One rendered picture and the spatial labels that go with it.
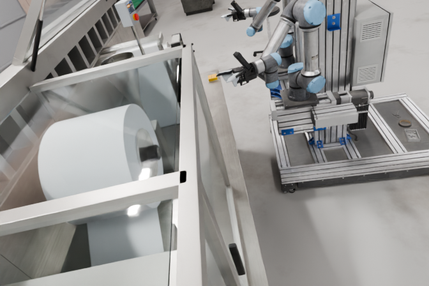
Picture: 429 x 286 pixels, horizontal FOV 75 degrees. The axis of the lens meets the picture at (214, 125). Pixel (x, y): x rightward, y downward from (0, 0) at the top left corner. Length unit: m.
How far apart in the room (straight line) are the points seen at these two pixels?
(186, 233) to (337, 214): 2.01
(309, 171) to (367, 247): 0.60
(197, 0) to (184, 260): 7.62
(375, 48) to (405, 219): 1.17
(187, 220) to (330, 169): 1.97
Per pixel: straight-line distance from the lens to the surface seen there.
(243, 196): 1.30
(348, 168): 2.33
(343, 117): 1.98
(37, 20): 1.09
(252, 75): 1.55
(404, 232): 2.35
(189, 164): 0.46
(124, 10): 1.34
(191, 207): 0.40
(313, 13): 1.61
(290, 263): 2.13
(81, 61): 1.55
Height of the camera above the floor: 1.90
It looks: 35 degrees down
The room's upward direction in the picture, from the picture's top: 16 degrees counter-clockwise
